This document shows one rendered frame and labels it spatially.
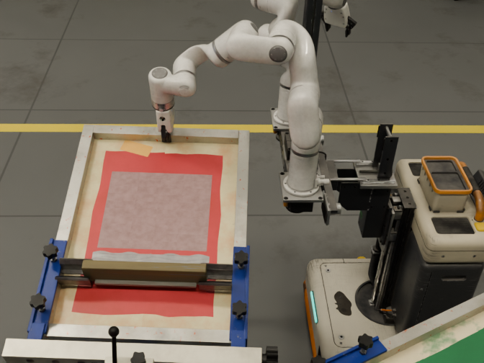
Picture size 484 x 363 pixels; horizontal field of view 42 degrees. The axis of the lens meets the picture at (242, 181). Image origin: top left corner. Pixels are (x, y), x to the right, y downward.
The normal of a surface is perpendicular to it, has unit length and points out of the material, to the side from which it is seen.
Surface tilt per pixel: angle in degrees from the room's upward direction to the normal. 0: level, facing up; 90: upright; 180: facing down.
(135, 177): 15
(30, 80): 0
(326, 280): 0
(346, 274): 0
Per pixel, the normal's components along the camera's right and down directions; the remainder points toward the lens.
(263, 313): 0.03, -0.79
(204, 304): 0.02, -0.60
